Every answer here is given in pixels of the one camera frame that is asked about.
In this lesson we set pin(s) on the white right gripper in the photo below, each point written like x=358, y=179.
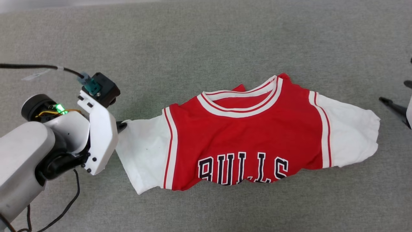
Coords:
x=409, y=112

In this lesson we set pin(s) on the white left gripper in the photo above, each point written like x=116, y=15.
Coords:
x=101, y=135

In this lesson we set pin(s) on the red Bulls basketball jersey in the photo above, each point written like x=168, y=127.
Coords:
x=244, y=135

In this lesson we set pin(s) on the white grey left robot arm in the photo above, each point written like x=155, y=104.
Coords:
x=22, y=154

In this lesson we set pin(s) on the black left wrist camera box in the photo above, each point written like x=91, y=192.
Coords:
x=104, y=87

